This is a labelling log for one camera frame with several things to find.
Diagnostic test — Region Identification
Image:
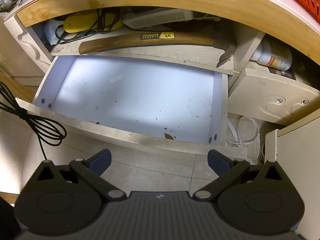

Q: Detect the black cable bundle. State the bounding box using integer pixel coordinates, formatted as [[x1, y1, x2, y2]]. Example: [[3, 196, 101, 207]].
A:
[[0, 81, 68, 161]]

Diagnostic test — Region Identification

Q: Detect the white right drawer front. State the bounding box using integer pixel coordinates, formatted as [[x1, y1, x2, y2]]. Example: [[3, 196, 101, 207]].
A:
[[228, 68, 319, 126]]

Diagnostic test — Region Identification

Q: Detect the grey flat device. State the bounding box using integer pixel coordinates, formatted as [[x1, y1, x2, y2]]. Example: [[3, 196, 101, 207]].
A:
[[123, 8, 194, 29]]

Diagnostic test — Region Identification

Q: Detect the yellow shoe dryer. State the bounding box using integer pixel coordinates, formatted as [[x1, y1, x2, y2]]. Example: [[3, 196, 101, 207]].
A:
[[63, 9, 123, 33]]

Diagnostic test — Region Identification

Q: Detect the white drawer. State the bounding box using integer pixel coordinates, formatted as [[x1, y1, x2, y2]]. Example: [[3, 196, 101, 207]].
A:
[[228, 68, 319, 126], [49, 26, 266, 77], [18, 56, 247, 160]]

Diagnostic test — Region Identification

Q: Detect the light blue cloth bag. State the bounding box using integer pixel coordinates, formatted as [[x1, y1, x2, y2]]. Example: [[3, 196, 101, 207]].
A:
[[44, 19, 64, 46]]

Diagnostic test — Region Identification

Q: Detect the white plastic bottle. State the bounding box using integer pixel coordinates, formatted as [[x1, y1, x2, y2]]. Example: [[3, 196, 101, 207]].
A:
[[250, 38, 293, 71]]

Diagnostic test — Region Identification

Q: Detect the white carved cabinet panel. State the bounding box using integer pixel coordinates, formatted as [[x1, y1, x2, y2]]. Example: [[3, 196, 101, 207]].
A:
[[4, 15, 54, 74]]

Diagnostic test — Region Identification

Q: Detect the black power cable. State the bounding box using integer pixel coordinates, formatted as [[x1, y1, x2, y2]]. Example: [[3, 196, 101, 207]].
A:
[[55, 8, 121, 45]]

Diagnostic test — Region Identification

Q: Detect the white cable on floor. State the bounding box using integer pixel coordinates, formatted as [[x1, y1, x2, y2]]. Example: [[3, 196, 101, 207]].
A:
[[226, 114, 262, 162]]

